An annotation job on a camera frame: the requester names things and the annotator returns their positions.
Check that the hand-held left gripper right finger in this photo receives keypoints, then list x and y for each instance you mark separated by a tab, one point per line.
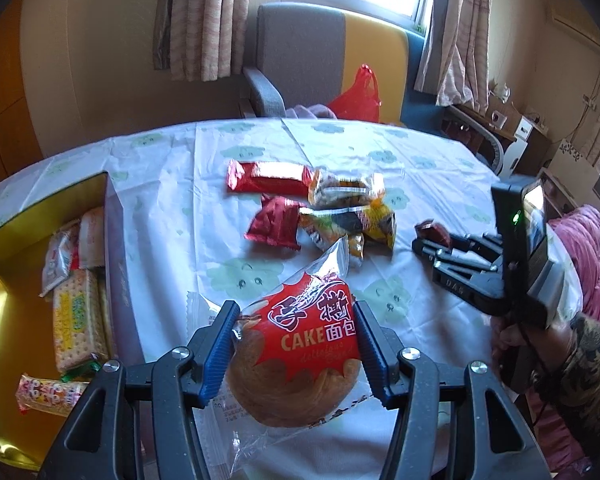
375	360

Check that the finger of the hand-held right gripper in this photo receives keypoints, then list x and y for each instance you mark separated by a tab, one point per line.
455	280
480	247

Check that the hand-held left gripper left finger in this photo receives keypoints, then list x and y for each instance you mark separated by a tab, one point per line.
220	355

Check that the dark red small packet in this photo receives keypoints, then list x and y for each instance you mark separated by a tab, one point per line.
432	232

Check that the cake bread packet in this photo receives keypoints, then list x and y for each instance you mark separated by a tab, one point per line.
305	330

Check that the small orange candy packet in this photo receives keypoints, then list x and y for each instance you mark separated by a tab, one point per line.
355	250

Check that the small red foil packet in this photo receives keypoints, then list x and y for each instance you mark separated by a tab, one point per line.
275	222

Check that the orange-edged clear snack packet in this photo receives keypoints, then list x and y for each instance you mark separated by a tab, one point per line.
345	187

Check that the green yellow cracker packet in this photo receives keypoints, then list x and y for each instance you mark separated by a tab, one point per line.
77	320

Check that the pink yellow snack packet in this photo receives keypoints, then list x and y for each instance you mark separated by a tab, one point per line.
50	394

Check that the long red foil packet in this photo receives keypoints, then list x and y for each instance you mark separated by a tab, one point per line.
270	177

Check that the white red-label snack packet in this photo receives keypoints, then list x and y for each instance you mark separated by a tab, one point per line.
60	260

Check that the gold tin box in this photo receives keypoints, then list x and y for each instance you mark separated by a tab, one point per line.
10	340

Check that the person's right forearm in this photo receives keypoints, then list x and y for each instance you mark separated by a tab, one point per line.
590	375

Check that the person's right hand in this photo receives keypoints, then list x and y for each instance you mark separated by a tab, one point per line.
502	336

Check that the pink quilted blanket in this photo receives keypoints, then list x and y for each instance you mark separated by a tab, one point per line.
595	250

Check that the white plastic chair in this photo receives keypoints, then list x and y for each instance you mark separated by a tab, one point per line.
496	147

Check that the wooden side table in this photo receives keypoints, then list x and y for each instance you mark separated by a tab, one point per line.
530	155

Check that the small white box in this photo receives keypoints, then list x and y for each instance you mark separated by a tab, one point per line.
525	130

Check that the cardboard box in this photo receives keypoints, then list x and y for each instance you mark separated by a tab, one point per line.
505	110

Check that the white cloud-print tablecloth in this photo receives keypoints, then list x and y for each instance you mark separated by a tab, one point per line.
205	185

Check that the red plastic bag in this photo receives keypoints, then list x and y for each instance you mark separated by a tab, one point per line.
357	100

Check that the pink cloth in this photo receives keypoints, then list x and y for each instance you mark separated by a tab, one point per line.
310	111

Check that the pink patterned curtain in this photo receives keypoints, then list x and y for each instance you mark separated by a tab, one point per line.
460	25
205	15

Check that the grey yellow blue chair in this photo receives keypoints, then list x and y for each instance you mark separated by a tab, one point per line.
300	45

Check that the wooden wardrobe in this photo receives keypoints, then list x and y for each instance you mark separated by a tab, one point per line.
5	85

